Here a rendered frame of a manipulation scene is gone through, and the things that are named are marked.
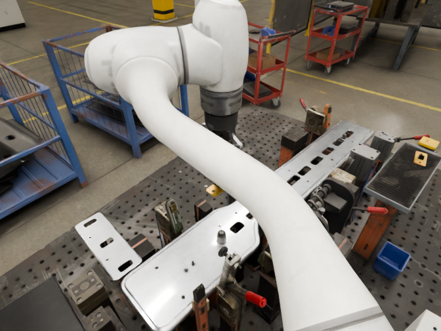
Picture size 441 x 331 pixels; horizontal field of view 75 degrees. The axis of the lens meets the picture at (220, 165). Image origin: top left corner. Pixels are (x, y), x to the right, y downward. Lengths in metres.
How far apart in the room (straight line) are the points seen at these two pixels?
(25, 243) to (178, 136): 2.31
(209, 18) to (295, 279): 0.41
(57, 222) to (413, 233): 2.41
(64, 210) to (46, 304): 1.81
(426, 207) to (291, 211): 1.52
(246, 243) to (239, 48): 0.65
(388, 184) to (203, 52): 0.78
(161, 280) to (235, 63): 0.66
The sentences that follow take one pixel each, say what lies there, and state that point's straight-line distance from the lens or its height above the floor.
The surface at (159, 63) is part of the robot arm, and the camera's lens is 0.49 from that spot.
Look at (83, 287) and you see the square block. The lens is 0.92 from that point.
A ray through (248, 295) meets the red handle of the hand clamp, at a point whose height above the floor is 1.13.
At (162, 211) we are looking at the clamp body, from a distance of 1.04.
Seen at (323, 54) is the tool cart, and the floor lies 0.29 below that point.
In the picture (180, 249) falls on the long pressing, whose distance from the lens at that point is 0.98.
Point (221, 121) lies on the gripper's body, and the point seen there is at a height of 1.49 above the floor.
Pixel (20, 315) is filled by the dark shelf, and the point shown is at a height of 1.03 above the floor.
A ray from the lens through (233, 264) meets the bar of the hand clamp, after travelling 0.71.
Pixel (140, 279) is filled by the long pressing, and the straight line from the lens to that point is 0.95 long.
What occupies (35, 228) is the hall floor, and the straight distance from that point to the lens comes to 2.72.
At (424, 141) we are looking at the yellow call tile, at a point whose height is 1.16.
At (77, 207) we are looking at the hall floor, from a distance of 2.71.
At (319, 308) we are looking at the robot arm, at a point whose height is 1.54.
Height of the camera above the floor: 1.81
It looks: 40 degrees down
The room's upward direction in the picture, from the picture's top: straight up
